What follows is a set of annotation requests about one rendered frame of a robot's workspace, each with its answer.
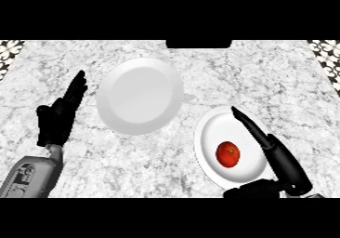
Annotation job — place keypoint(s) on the red tomato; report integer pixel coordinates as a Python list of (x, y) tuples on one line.
[(229, 154)]

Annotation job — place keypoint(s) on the black appliance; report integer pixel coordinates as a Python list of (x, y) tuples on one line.
[(198, 44)]

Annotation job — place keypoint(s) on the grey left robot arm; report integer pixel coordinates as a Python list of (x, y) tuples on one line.
[(33, 175)]

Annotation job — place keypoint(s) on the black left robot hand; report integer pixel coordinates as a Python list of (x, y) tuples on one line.
[(58, 119)]

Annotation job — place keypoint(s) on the small white plate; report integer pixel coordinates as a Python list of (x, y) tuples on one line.
[(223, 133)]

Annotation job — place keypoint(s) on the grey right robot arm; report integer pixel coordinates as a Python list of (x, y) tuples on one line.
[(314, 196)]

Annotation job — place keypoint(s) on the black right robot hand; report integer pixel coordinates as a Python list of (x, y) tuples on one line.
[(281, 161)]

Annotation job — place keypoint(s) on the large white plate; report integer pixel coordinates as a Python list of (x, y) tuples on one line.
[(139, 96)]

